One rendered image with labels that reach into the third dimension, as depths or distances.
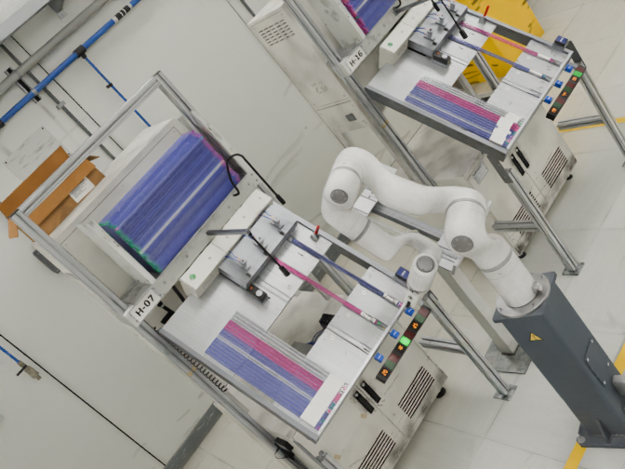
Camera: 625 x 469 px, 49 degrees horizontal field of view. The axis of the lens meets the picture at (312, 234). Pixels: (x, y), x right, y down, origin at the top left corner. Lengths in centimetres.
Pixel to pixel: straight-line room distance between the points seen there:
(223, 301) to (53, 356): 163
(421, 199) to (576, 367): 80
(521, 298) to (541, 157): 159
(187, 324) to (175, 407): 177
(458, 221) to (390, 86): 132
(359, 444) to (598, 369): 104
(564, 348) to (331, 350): 81
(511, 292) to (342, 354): 68
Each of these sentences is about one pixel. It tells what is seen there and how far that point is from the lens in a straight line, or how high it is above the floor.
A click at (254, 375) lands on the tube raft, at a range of 255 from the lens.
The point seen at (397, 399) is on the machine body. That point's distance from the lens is 311.
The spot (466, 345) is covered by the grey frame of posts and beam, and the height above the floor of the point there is 34.
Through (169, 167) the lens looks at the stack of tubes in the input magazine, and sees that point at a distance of 264.
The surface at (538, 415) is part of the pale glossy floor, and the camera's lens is 301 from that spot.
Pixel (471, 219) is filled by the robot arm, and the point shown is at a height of 110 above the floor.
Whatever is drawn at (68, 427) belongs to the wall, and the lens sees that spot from 420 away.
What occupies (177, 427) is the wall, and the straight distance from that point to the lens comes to 442.
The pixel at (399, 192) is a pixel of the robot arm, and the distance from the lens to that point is 209.
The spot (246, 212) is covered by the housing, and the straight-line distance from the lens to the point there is 274.
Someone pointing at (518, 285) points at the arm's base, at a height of 79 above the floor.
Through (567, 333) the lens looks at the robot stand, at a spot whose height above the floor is 53.
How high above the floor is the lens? 217
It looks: 24 degrees down
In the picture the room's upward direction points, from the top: 42 degrees counter-clockwise
